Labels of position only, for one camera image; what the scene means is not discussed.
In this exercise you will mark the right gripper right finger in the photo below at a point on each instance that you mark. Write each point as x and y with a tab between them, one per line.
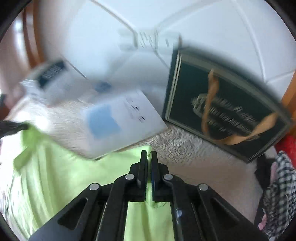
199	212

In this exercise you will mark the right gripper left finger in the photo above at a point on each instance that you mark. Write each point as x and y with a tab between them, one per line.
98	212

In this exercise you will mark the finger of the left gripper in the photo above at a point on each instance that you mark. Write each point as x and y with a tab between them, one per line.
10	128

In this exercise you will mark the green shirt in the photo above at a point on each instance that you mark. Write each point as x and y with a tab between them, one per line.
39	177

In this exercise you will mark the checkered clothes pile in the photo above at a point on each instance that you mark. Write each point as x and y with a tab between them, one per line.
276	209

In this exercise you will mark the white lace tablecloth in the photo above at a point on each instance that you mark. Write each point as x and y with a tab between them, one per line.
187	156

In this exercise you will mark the tea set cardboard box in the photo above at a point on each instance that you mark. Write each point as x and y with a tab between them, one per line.
54	82

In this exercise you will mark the white booklet with blue patch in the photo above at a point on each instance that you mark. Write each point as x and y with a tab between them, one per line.
117	120

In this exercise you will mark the red plastic bag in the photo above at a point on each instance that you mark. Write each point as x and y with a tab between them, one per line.
287	144

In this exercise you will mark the dark green gift bag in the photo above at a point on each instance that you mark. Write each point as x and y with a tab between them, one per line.
223	103

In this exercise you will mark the white wall switch panel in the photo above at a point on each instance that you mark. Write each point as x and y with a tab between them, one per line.
149	40

